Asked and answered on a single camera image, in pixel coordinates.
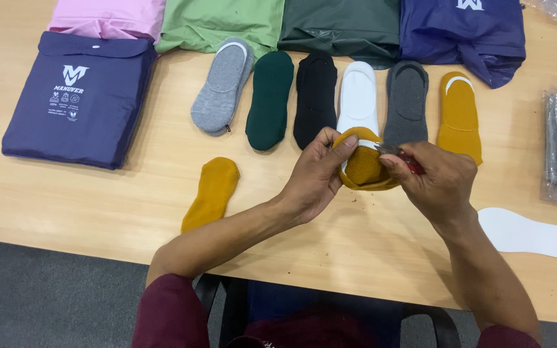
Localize person's left hand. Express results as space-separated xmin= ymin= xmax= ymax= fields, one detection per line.
xmin=275 ymin=127 xmax=359 ymax=226

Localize person's right hand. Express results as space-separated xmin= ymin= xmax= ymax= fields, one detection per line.
xmin=378 ymin=141 xmax=478 ymax=238

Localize red-handled small scissors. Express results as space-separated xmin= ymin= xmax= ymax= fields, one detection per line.
xmin=374 ymin=143 xmax=425 ymax=176

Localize mustard yellow sock with white band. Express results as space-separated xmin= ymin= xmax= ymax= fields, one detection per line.
xmin=332 ymin=127 xmax=401 ymax=191

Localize mustard sock with white stripe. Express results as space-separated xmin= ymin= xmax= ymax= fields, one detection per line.
xmin=436 ymin=72 xmax=483 ymax=166

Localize black sock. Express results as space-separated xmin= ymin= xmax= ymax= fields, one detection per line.
xmin=293 ymin=51 xmax=338 ymax=150

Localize dark grey sock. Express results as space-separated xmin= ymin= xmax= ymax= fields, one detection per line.
xmin=382 ymin=60 xmax=430 ymax=147

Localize dark green sock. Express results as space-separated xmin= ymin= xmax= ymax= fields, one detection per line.
xmin=245 ymin=51 xmax=295 ymax=151

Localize plain mustard yellow sock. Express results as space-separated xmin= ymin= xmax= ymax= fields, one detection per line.
xmin=181 ymin=157 xmax=241 ymax=235

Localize white foot-shaped cardboard insert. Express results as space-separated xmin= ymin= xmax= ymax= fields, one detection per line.
xmin=477 ymin=207 xmax=557 ymax=261

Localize light grey sock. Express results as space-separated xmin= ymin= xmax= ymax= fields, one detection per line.
xmin=191 ymin=38 xmax=255 ymax=137

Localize black chair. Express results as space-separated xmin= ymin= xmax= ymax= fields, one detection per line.
xmin=192 ymin=274 xmax=462 ymax=348

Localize navy blue plastic bag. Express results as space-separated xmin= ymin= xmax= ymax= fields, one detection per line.
xmin=399 ymin=0 xmax=527 ymax=90

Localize dark green plastic bag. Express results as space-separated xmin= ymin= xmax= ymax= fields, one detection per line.
xmin=278 ymin=0 xmax=401 ymax=70

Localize light green plastic bag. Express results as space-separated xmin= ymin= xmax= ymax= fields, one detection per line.
xmin=155 ymin=0 xmax=286 ymax=61

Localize person's maroon shirt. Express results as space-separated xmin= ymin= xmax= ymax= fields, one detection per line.
xmin=131 ymin=274 xmax=542 ymax=348

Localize navy fabric pouch with white print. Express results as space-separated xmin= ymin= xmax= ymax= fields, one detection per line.
xmin=1 ymin=31 xmax=157 ymax=171

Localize pink plastic bag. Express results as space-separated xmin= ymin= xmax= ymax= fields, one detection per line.
xmin=48 ymin=0 xmax=167 ymax=43

